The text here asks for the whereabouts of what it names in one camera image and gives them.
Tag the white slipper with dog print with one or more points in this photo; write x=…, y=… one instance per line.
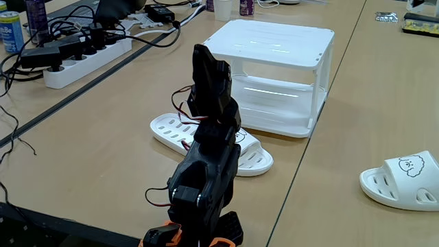
x=171, y=128
x=404, y=192

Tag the white two-tier shoe rack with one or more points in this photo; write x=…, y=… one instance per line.
x=274, y=41

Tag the white paper cup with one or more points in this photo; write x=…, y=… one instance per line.
x=223, y=9

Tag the black power supply brick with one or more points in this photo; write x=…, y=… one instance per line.
x=159, y=12

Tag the black laptop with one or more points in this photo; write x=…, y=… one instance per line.
x=116, y=10

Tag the black power plug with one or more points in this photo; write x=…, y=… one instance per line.
x=97, y=34

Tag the white power strip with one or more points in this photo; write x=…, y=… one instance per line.
x=85, y=63

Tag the black power adapter brick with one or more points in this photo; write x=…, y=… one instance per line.
x=67, y=44

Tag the black plug adapter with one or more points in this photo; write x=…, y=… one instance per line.
x=41, y=56

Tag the tall purple drink can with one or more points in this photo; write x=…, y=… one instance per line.
x=37, y=20

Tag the silver foil wrapper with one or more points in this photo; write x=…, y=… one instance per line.
x=387, y=16

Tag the blue white drink can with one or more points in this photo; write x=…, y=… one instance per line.
x=10, y=32

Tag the black yellow box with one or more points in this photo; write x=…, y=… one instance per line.
x=421, y=25

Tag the white box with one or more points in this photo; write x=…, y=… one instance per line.
x=423, y=5

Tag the white printed bracket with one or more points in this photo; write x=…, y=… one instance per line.
x=148, y=21
x=126, y=24

